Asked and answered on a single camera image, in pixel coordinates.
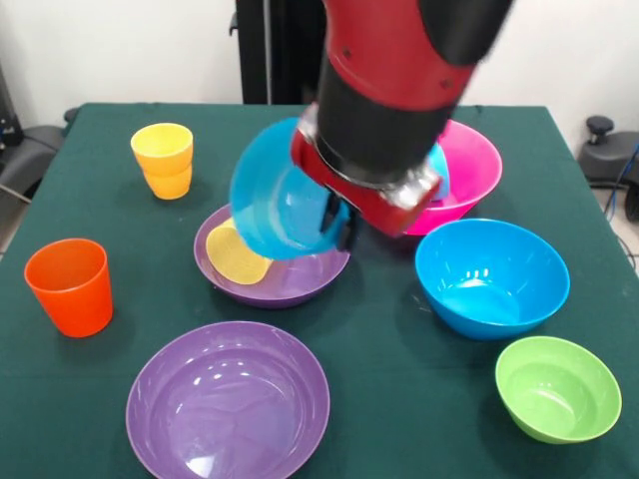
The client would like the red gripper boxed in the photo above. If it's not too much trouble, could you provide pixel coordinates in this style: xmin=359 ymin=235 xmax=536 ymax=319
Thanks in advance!
xmin=291 ymin=127 xmax=443 ymax=251

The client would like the small blue patterned bowl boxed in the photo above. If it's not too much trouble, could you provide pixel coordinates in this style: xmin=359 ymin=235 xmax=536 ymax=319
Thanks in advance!
xmin=229 ymin=117 xmax=353 ymax=261

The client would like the pale yellow translucent cup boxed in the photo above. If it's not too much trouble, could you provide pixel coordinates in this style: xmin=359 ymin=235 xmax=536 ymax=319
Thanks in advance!
xmin=206 ymin=217 xmax=274 ymax=286

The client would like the blue cup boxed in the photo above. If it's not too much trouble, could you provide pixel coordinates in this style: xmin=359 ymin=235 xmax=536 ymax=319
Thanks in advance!
xmin=427 ymin=142 xmax=451 ymax=204

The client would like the purple bowl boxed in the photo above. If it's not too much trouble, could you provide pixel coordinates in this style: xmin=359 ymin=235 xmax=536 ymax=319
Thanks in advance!
xmin=125 ymin=320 xmax=331 ymax=479
xmin=193 ymin=204 xmax=352 ymax=308

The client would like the pink bowl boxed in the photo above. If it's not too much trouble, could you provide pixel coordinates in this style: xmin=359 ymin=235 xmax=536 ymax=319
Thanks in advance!
xmin=401 ymin=119 xmax=503 ymax=238

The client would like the large blue bowl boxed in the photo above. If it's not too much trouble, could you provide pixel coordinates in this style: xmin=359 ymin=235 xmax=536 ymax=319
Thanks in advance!
xmin=413 ymin=219 xmax=571 ymax=343

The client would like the amber yellow cup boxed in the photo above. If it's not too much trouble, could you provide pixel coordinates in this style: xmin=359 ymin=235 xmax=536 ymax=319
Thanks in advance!
xmin=141 ymin=163 xmax=194 ymax=202

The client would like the orange cup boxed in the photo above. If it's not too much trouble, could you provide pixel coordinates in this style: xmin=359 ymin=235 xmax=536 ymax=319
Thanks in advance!
xmin=23 ymin=238 xmax=115 ymax=339

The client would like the green bowl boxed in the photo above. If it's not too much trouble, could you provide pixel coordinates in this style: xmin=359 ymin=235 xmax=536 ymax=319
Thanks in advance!
xmin=494 ymin=335 xmax=623 ymax=444

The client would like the dark green table cloth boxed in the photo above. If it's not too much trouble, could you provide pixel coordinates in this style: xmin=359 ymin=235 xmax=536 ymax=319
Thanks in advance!
xmin=0 ymin=102 xmax=639 ymax=479

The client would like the black pedestal leg with caster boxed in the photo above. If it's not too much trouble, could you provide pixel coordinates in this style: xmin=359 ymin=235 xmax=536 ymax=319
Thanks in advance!
xmin=577 ymin=115 xmax=639 ymax=224
xmin=0 ymin=107 xmax=79 ymax=204

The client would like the blue cable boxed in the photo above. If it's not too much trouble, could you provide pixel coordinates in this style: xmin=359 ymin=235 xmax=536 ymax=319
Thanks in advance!
xmin=603 ymin=142 xmax=639 ymax=219

